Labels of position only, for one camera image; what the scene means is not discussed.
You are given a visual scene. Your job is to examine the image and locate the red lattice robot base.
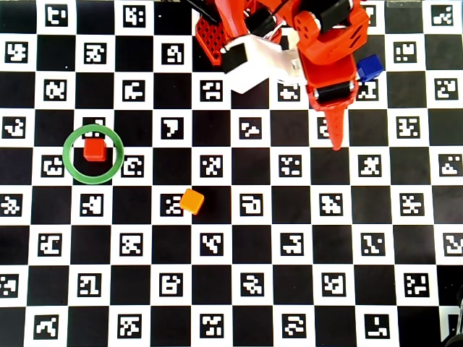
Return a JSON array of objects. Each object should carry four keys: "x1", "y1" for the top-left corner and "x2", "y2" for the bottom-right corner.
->
[{"x1": 195, "y1": 16, "x2": 226, "y2": 67}]

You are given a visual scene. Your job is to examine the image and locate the blue cube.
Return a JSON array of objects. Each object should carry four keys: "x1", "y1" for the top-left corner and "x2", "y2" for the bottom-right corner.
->
[{"x1": 356, "y1": 53, "x2": 384, "y2": 83}]

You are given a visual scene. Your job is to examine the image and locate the black white marker checkerboard mat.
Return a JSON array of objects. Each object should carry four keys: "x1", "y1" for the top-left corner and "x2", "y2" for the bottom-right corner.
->
[{"x1": 0, "y1": 0, "x2": 463, "y2": 347}]

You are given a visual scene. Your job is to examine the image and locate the green ring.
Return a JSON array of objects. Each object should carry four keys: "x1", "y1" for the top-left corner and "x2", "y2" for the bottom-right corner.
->
[{"x1": 61, "y1": 124, "x2": 125, "y2": 185}]

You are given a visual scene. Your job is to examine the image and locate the orange cube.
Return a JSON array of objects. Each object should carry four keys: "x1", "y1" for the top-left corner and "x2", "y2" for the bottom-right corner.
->
[{"x1": 179, "y1": 188, "x2": 205, "y2": 216}]

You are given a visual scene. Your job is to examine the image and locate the red cube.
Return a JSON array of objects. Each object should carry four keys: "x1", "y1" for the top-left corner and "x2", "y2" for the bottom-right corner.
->
[{"x1": 82, "y1": 139, "x2": 108, "y2": 163}]

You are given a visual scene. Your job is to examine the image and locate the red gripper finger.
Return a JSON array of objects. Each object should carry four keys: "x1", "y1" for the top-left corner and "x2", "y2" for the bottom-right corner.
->
[{"x1": 311, "y1": 96, "x2": 358, "y2": 152}]

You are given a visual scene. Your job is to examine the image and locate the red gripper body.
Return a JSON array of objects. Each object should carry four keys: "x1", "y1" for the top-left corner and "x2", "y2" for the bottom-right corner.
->
[{"x1": 294, "y1": 6, "x2": 371, "y2": 106}]

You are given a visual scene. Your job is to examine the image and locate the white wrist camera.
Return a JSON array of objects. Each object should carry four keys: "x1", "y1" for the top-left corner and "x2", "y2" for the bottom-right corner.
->
[{"x1": 221, "y1": 32, "x2": 307, "y2": 95}]

